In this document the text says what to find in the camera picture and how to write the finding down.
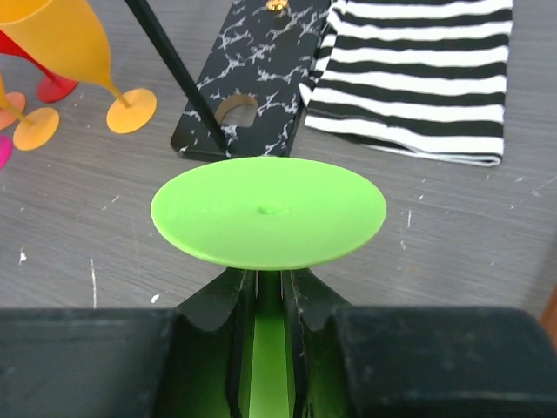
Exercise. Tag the black white striped cloth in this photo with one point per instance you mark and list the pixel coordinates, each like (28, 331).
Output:
(421, 78)

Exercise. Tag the red plastic wine glass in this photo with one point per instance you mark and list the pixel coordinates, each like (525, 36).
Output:
(52, 87)

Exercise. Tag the gold wine glass rack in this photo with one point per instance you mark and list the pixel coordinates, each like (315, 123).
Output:
(246, 101)

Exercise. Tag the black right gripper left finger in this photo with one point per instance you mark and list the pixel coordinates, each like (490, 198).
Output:
(186, 361)

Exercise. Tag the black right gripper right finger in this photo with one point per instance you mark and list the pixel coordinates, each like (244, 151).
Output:
(412, 361)

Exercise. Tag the pink plastic wine glass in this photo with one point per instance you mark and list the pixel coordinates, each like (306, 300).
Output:
(6, 149)

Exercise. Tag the yellow wine glass left cluster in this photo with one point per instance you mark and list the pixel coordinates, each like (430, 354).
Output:
(34, 129)

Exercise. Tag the green plastic wine glass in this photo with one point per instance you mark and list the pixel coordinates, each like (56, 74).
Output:
(268, 215)

